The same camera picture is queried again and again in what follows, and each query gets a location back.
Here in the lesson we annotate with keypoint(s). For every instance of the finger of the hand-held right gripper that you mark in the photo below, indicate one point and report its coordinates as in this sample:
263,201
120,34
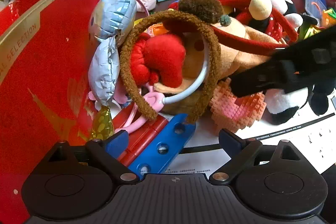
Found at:
257,79

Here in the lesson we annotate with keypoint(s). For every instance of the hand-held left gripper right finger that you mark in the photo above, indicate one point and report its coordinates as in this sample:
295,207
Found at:
231,141

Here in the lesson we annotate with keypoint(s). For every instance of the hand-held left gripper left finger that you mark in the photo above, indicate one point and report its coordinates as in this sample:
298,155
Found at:
118,141

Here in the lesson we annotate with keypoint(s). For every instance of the blue silver foil balloon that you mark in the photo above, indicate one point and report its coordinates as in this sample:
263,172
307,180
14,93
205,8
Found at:
110,69

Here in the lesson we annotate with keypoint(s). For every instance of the brown fuzzy headband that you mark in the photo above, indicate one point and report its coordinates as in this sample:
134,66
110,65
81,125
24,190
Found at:
128,56

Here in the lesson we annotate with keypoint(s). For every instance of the red cardboard box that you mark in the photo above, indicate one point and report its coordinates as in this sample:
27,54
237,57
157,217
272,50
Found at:
39,69

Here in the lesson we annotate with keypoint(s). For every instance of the red plastic beam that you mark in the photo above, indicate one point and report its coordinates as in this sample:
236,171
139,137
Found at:
141,140

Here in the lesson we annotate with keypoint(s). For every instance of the tan plush toy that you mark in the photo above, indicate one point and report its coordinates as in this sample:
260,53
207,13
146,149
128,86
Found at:
236,56

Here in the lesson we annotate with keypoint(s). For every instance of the pink brick figure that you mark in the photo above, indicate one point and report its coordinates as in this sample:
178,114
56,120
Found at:
236,108

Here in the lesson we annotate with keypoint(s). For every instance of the black and white plush toy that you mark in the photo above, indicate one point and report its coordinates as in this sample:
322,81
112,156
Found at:
283,106

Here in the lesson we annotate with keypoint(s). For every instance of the red headband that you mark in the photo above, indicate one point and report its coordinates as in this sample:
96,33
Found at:
249,41

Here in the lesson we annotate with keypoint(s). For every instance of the yellow green plastic toy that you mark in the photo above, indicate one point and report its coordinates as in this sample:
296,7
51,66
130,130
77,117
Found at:
328,16

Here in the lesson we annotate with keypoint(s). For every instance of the blue perforated plastic bar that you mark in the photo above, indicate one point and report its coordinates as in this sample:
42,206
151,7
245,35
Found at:
168,140

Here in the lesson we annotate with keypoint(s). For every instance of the mouse plush in red dress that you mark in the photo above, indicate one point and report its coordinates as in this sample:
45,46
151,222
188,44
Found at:
273,27

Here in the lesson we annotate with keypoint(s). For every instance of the pink toy stethoscope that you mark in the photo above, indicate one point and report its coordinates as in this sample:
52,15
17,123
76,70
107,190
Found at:
153,99

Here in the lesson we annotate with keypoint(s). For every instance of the white printed sheet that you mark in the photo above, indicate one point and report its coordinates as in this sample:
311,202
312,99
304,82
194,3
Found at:
288,140

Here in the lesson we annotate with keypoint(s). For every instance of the red plush toy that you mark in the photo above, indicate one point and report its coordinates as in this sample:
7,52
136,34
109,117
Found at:
162,56

